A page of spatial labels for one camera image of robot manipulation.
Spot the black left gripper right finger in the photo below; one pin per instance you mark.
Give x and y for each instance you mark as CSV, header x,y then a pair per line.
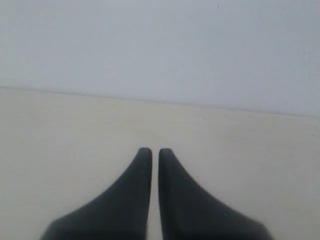
x,y
189,212

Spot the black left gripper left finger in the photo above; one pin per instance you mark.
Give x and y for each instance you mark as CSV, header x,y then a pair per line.
x,y
119,213

